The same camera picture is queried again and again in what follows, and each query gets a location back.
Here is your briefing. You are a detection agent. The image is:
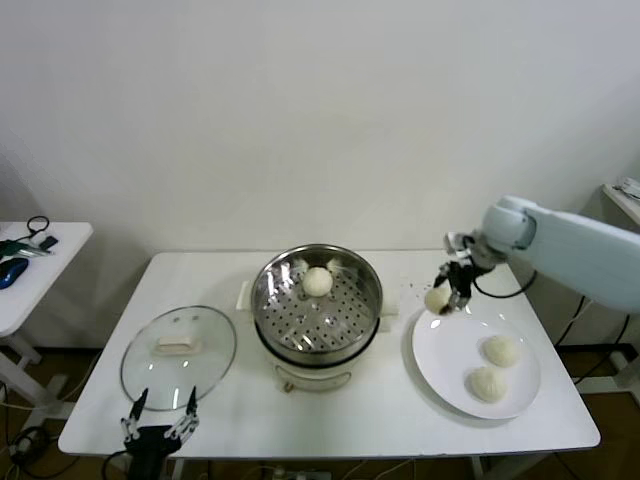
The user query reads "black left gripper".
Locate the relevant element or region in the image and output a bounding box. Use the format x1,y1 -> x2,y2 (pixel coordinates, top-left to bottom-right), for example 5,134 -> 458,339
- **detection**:
119,385 -> 201,480

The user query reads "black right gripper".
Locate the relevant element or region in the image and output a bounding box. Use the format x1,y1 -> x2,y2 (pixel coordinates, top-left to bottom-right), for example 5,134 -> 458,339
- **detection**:
433,261 -> 475,314

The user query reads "white steamed baozi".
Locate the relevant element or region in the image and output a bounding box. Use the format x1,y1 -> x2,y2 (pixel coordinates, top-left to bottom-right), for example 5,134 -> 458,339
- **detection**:
466,366 -> 509,403
301,266 -> 334,298
481,334 -> 525,369
424,285 -> 451,315

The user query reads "glass lid with white handle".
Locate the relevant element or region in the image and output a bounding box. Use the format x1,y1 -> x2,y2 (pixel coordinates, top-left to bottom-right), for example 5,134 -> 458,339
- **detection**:
119,304 -> 238,412

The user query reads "stainless steel steamer basket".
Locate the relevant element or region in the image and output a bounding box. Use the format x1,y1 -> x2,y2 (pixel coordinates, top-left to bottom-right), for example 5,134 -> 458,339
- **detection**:
234,243 -> 401,362

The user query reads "white round plate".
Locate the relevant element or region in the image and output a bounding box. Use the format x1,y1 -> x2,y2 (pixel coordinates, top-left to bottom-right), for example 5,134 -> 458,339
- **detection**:
411,299 -> 543,421

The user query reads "white electric cooker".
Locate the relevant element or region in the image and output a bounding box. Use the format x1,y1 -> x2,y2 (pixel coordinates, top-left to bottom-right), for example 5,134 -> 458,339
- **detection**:
254,314 -> 396,395

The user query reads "white power strip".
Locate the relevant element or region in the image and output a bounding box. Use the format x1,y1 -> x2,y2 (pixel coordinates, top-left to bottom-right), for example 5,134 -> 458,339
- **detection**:
269,467 -> 334,480

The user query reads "white side table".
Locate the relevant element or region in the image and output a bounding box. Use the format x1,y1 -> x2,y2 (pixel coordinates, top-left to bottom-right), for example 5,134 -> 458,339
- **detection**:
582,177 -> 640,396
0,221 -> 95,421

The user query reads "blue computer mouse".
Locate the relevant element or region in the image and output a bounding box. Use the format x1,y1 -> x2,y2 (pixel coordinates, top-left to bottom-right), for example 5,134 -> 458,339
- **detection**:
0,257 -> 30,290

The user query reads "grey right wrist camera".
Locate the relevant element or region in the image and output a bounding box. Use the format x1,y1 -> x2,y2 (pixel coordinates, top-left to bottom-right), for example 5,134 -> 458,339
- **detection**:
443,231 -> 476,254

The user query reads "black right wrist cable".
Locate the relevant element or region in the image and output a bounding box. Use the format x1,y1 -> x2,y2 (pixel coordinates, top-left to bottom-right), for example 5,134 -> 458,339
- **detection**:
472,269 -> 539,299

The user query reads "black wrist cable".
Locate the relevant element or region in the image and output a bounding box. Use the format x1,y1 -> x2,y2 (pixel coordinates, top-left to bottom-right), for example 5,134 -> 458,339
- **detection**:
472,269 -> 539,299
102,448 -> 134,480

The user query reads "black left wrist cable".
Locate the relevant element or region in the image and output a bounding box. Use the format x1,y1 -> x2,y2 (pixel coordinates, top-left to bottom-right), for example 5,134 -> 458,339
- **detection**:
102,448 -> 134,480

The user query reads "black power cable with adapter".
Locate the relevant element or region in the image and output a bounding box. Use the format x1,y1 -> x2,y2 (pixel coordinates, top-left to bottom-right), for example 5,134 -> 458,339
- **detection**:
554,294 -> 632,386

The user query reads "black floor cable bundle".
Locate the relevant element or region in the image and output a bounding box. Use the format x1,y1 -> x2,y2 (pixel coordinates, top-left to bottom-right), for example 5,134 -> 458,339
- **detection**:
7,424 -> 71,476

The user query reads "green handled tool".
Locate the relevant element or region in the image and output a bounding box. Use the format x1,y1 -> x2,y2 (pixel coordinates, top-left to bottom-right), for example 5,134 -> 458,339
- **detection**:
0,238 -> 54,257

